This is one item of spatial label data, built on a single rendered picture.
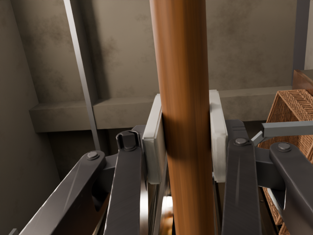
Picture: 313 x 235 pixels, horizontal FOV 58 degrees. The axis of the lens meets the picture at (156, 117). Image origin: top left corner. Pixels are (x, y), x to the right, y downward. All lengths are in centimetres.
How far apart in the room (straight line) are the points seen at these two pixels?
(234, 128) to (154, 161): 5
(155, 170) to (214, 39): 316
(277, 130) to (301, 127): 8
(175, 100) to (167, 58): 2
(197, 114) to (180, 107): 1
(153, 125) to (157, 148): 1
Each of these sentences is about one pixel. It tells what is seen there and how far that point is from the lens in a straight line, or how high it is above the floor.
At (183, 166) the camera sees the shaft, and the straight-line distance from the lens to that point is 18.
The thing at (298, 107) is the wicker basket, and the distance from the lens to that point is 157.
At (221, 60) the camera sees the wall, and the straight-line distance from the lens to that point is 335.
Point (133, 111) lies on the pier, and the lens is 329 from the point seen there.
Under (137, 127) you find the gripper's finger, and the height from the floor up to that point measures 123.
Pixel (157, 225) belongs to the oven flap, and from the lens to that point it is 136.
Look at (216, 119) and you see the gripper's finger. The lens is 16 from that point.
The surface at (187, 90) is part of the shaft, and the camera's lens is 16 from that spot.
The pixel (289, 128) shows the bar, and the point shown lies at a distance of 115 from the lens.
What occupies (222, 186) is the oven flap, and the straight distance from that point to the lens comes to 181.
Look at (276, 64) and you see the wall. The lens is 347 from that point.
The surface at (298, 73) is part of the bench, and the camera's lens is 192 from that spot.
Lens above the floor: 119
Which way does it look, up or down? 8 degrees up
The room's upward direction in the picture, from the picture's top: 93 degrees counter-clockwise
